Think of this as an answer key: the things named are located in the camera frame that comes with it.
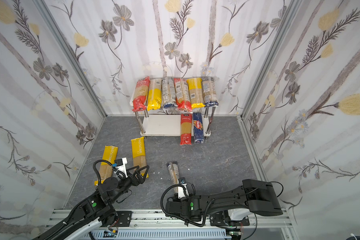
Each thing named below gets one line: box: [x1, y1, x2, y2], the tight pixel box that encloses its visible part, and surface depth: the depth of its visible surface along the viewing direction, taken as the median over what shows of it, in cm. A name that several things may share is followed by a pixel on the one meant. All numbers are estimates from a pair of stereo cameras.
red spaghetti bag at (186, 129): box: [180, 113, 193, 146], surface depth 105 cm
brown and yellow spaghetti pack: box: [147, 78, 163, 111], surface depth 81 cm
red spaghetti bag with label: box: [174, 78, 192, 112], surface depth 80 cm
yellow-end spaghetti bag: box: [186, 77, 206, 109], surface depth 83 cm
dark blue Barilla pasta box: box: [193, 112, 204, 144], surface depth 103 cm
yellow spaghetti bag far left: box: [94, 145, 119, 186], surface depth 98 cm
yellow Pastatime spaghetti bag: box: [131, 136, 147, 170], surface depth 100 cm
